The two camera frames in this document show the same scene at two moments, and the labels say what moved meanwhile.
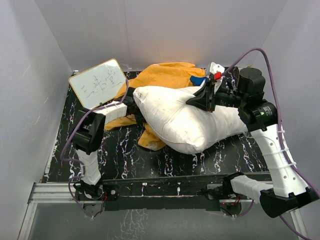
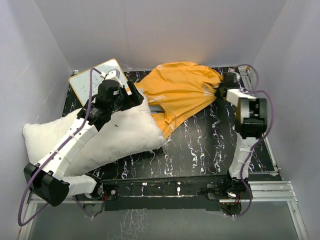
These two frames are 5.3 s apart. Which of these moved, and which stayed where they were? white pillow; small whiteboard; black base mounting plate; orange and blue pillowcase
Moved: orange and blue pillowcase; white pillow
Stayed: small whiteboard; black base mounting plate
